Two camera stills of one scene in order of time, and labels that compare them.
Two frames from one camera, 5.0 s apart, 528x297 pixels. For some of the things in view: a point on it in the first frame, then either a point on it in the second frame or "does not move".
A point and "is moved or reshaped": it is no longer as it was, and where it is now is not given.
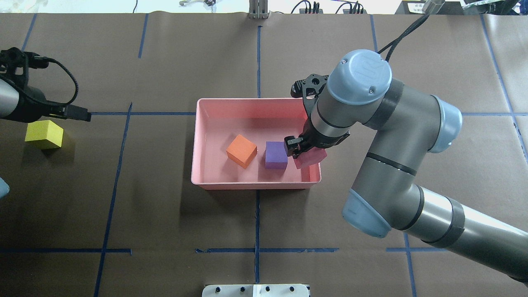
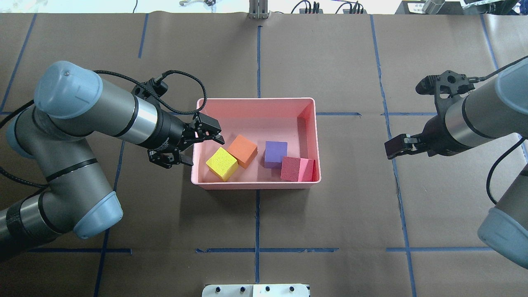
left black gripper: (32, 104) to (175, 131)
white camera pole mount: (255, 290) does not move
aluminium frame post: (258, 9) does not move
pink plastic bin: (239, 144) does not move
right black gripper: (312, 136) to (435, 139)
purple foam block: (276, 155) does not move
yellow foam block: (44, 135) is moved or reshaped
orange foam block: (241, 151) does not move
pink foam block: (314, 156) to (298, 169)
